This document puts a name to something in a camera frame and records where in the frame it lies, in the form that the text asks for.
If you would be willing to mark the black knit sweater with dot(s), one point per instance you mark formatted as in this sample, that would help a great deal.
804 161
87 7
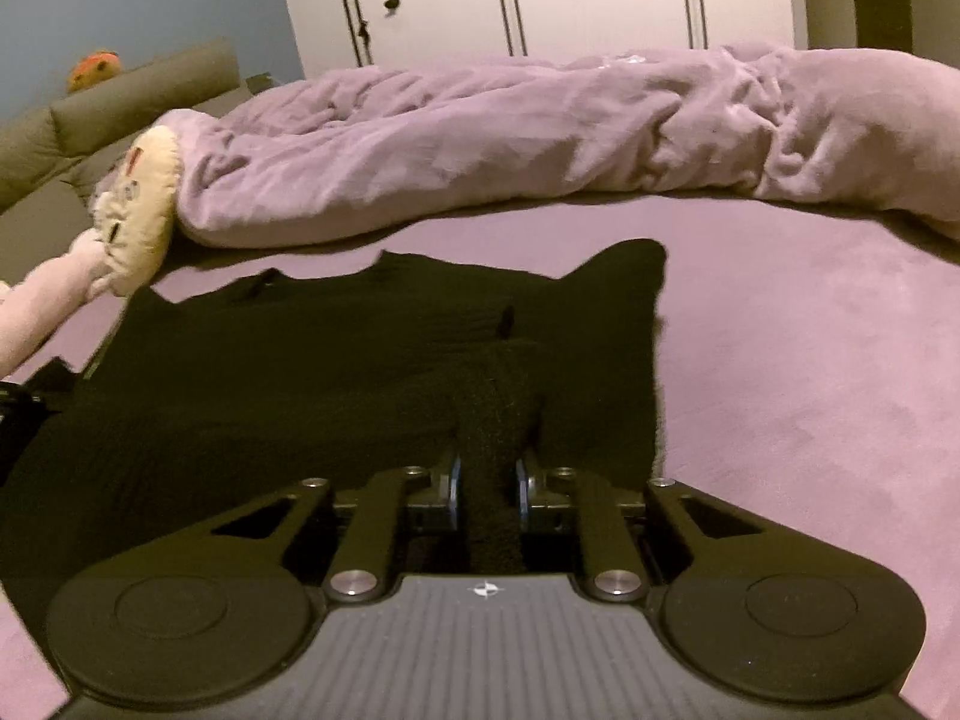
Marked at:
300 390

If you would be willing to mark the cream faced plush doll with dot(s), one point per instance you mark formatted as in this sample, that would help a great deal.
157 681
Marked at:
142 217

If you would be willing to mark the orange plush toy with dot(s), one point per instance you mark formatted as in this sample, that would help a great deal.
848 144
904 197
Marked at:
94 71

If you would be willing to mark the purple duvet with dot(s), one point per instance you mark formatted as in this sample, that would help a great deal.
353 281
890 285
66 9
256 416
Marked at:
487 135

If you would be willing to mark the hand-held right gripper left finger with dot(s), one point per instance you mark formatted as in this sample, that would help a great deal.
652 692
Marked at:
453 491

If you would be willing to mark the green sofa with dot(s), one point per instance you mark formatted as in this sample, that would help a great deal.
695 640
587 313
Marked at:
150 82

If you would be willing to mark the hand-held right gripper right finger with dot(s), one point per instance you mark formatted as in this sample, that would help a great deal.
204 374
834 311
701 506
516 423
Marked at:
520 495

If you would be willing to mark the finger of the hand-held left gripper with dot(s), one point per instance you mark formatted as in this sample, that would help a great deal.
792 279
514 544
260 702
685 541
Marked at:
52 386

